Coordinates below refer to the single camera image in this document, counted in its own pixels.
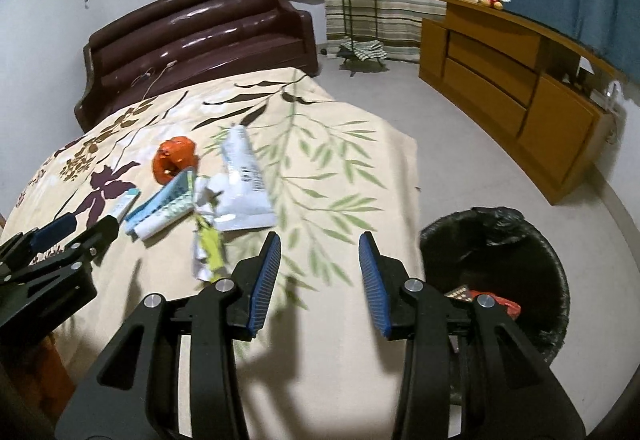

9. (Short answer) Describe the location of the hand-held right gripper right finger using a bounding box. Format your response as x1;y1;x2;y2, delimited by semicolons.
358;231;586;440

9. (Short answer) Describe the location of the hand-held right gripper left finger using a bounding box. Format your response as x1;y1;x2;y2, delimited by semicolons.
54;231;282;440

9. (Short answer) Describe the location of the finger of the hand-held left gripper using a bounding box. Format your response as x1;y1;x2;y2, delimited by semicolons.
0;214;78;265
0;215;120;288

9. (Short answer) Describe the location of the light blue tube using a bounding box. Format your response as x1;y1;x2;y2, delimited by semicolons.
106;188;141;223

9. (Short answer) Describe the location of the small yellow green packet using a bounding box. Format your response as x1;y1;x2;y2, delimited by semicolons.
192;215;228;281

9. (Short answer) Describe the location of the white foil packet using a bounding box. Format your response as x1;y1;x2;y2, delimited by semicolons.
218;125;278;231

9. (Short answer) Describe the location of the white paper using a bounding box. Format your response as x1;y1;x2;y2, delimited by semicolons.
192;174;228;218

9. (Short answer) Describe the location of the orange bag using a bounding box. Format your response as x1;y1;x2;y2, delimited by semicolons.
152;135;199;185

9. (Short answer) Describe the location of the black trash bin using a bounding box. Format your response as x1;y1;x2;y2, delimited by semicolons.
419;206;571;406

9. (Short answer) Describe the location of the red plastic bag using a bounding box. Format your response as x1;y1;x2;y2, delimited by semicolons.
470;290;522;318

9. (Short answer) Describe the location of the floral printed blanket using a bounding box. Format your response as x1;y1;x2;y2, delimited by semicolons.
0;67;421;440

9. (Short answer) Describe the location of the brown leather sofa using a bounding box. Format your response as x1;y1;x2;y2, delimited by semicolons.
74;0;321;133

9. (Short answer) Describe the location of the wooden cabinet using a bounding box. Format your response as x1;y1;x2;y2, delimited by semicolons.
419;0;628;205

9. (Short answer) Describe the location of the white device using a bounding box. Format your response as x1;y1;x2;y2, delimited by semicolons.
602;82;626;113

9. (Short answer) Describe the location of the white charging cable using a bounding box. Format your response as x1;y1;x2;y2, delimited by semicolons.
131;61;178;95

